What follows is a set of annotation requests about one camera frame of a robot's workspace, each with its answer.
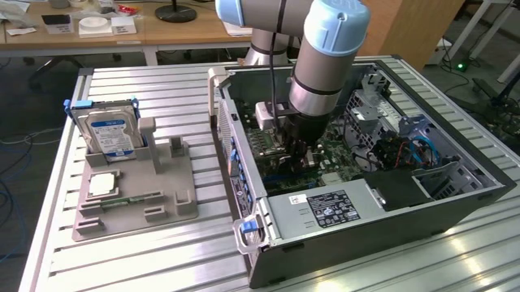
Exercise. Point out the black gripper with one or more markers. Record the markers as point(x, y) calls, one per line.
point(305, 130)

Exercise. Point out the low-profile graphics card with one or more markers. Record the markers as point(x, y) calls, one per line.
point(310, 156)

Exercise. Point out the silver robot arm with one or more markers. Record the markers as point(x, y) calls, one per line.
point(321, 76)

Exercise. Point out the green motherboard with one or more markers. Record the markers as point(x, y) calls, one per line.
point(337, 149)

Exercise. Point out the metal disk bay cage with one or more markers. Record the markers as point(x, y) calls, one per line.
point(369, 118)

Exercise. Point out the black plastic shroud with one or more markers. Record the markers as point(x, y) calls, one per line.
point(393, 188)

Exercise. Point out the grey power supply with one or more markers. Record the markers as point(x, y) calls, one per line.
point(291, 219)

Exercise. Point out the blue case latch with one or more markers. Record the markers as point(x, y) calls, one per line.
point(248, 227)

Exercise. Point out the white paper stack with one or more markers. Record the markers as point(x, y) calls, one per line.
point(239, 30)

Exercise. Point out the black open PC case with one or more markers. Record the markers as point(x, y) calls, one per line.
point(365, 243)

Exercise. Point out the wooden cabinet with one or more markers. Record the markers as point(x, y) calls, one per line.
point(406, 27)

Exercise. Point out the device with green light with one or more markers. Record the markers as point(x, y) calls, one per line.
point(460, 65)

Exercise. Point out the wooden desk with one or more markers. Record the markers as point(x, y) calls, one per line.
point(182, 30)

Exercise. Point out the grey parts rack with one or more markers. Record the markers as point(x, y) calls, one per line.
point(133, 182)

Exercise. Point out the black floor stand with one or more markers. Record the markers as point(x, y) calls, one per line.
point(482, 86)

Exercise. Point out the silver hard disk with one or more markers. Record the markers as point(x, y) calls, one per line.
point(109, 134)

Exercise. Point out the black monitor stand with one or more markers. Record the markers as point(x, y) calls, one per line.
point(174, 15)

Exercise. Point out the green RAM stick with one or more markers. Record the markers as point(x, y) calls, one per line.
point(121, 201)

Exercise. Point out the silver CPU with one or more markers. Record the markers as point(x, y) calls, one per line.
point(101, 184)

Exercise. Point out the hard disk drive blue label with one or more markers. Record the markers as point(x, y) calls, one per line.
point(83, 105)

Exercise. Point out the plain white box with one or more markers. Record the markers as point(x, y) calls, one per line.
point(123, 27)

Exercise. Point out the red packet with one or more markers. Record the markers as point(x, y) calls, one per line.
point(127, 9)

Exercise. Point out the white round dish box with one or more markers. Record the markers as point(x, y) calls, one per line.
point(95, 27)

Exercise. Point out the white box with black top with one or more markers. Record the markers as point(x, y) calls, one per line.
point(59, 27)

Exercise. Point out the grey cup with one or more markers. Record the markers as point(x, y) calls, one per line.
point(59, 3)

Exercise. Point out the white paper slip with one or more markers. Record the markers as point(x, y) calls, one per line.
point(20, 31)

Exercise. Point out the clear plastic bag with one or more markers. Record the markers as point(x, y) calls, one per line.
point(12, 15)

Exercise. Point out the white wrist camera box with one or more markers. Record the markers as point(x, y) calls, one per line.
point(263, 117)

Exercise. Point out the grey disk bay bracket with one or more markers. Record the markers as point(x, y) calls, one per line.
point(438, 179)

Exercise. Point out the white desk frame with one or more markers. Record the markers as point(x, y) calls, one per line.
point(482, 29)

